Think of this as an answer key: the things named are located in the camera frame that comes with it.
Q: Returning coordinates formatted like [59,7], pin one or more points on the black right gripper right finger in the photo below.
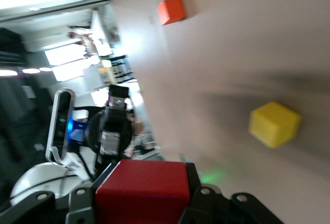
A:
[219,208]

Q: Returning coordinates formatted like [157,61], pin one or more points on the brown paper table cover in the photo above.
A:
[232,53]

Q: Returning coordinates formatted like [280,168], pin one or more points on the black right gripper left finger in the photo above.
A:
[51,208]

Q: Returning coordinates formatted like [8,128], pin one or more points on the yellow wooden block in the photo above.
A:
[273,124]

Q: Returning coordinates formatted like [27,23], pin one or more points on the red wooden block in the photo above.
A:
[144,190]

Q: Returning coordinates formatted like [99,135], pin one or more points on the orange wooden block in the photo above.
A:
[171,11]

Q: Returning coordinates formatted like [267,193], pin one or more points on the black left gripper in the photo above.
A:
[126,131]

